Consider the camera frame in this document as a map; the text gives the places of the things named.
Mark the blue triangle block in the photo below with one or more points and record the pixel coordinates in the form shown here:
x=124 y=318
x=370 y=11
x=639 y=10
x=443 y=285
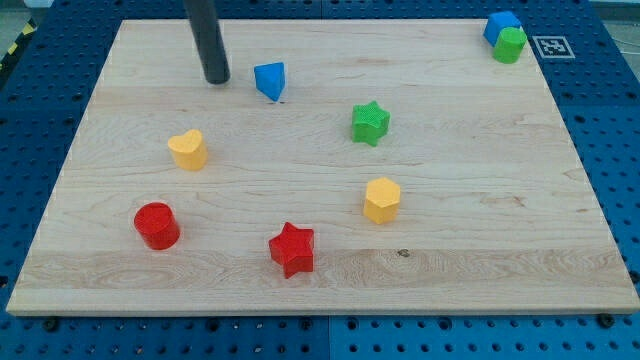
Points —
x=270 y=79

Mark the wooden board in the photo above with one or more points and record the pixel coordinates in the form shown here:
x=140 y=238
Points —
x=496 y=216

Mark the yellow hexagon block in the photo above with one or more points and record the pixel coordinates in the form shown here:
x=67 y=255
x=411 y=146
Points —
x=382 y=200

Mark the red star block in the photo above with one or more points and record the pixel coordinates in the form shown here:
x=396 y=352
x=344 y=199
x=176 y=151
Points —
x=293 y=249

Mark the green star block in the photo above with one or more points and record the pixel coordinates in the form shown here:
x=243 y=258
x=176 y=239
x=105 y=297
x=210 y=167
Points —
x=370 y=122

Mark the yellow heart block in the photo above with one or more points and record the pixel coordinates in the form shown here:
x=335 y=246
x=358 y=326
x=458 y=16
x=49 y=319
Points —
x=189 y=150

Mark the red cylinder block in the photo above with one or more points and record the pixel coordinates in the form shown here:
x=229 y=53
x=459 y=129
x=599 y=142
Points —
x=156 y=224

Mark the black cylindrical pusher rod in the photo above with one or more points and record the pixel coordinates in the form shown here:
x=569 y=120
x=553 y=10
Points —
x=206 y=31

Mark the green cylinder block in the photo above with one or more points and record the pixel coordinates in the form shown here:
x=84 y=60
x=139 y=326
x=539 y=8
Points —
x=509 y=45

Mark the blue cube block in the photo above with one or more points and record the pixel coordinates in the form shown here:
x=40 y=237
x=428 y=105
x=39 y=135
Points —
x=498 y=21

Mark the white fiducial marker tag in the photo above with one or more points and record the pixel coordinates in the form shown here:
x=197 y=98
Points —
x=553 y=47

